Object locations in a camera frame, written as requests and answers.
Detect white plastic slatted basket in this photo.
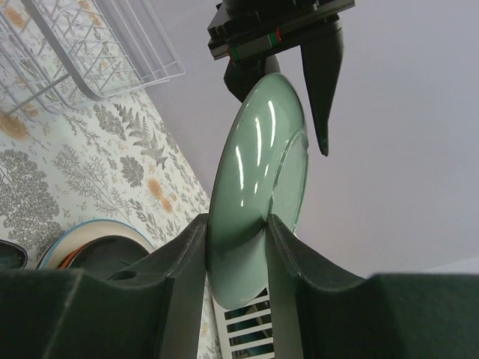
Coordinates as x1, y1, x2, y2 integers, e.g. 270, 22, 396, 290
213, 289, 275, 359

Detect dark brown plate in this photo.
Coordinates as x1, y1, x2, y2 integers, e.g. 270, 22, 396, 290
68, 236, 149, 280

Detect orange red round plate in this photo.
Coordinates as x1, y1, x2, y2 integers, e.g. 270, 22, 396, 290
58, 246, 83, 269

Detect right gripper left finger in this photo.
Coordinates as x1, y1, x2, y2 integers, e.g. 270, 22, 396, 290
1, 214, 207, 358

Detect floral table mat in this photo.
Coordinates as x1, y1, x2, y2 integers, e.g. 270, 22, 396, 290
0, 0, 225, 359

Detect blue floral green plate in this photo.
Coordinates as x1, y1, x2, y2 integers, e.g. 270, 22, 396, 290
207, 73, 308, 310

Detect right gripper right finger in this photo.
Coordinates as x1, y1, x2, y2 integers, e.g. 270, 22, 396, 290
266, 215, 478, 358

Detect white wire dish rack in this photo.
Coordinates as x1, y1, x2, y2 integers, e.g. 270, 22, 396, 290
1, 1, 184, 117

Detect blue star-shaped plate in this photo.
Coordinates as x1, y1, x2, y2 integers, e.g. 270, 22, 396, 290
0, 240, 28, 269

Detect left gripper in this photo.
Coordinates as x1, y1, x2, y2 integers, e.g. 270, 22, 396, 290
207, 1, 355, 156

